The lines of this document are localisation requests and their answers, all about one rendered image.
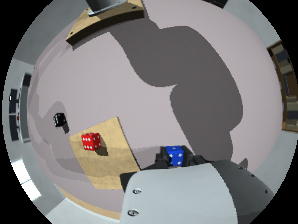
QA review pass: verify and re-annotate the blue die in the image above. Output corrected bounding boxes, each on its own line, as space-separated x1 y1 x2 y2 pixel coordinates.
165 146 184 167

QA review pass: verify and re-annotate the red die with white pips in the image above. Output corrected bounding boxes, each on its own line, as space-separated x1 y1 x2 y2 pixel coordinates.
81 133 101 151

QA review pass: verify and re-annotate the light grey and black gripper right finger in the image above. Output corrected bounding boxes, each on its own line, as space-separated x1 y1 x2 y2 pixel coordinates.
180 145 214 167

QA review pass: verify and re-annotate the tan square mat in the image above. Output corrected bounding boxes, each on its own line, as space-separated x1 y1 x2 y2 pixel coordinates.
68 117 141 189

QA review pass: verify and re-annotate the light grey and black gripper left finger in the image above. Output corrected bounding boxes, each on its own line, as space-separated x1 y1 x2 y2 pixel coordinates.
120 146 169 193

